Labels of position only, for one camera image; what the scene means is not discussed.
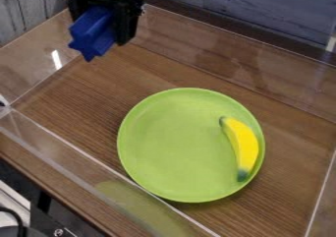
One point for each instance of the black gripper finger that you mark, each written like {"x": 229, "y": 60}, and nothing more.
{"x": 126, "y": 15}
{"x": 76, "y": 7}

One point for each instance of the blue star-shaped block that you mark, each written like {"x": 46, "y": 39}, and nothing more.
{"x": 93, "y": 32}

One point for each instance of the green round plate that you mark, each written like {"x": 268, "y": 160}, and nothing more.
{"x": 173, "y": 150}

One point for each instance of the yellow toy banana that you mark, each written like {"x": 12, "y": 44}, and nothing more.
{"x": 244, "y": 144}

